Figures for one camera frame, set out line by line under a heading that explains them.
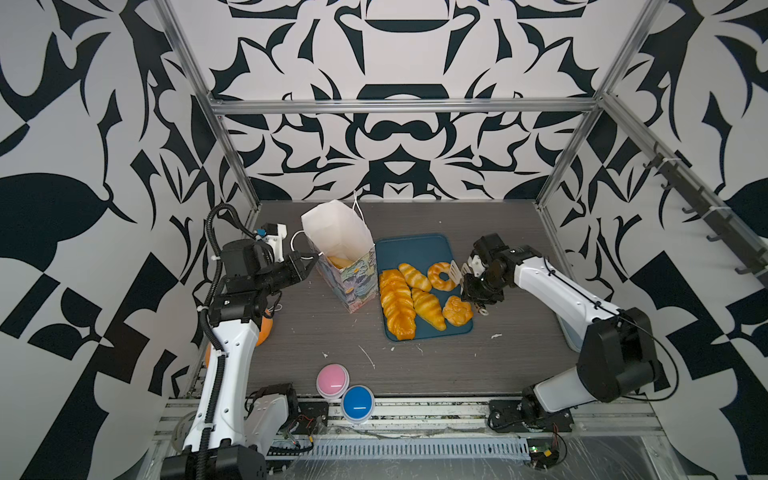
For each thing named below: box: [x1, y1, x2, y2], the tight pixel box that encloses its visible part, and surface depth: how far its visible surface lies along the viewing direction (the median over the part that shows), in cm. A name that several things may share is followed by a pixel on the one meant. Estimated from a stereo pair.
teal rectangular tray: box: [416, 288, 473, 339], surface depth 89 cm
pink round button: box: [316, 363, 350, 399], surface depth 80 cm
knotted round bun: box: [442, 295, 473, 326], surface depth 89 cm
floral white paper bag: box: [301, 200, 378, 314], surface depth 86 cm
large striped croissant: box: [410, 288, 446, 331], surface depth 90 cm
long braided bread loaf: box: [380, 269, 417, 341], surface depth 91 cm
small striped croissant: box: [398, 263, 432, 292], surface depth 97 cm
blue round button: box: [341, 384, 375, 424], surface depth 76 cm
